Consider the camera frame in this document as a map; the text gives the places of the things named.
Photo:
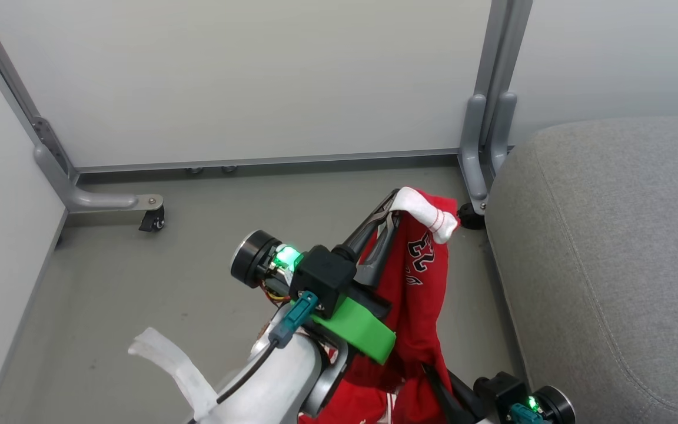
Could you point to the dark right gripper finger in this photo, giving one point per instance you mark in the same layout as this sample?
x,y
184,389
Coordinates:
x,y
442,397
468,397

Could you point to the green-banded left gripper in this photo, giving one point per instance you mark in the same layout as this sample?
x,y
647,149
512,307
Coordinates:
x,y
362,330

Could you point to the red basketball jersey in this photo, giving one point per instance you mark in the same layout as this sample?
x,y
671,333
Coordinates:
x,y
421,306

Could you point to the black caster wheel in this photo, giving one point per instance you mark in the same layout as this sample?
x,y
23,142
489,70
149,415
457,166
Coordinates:
x,y
152,221
469,217

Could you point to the grey fabric sofa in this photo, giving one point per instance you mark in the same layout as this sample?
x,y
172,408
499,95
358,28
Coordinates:
x,y
610,265

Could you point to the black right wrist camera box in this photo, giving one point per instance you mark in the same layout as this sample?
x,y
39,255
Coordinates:
x,y
501,394

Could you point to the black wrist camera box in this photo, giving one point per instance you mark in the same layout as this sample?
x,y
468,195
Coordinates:
x,y
501,394
324,277

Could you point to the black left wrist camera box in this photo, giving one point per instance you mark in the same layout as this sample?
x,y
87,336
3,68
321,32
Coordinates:
x,y
324,277

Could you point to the grey partition bottom rail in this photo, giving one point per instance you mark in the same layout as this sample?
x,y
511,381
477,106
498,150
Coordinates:
x,y
268,160

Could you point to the grey double partition post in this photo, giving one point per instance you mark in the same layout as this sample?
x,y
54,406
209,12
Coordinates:
x,y
495,88

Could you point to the grey partition frame with foot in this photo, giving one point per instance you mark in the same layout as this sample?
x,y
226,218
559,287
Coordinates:
x,y
50,171

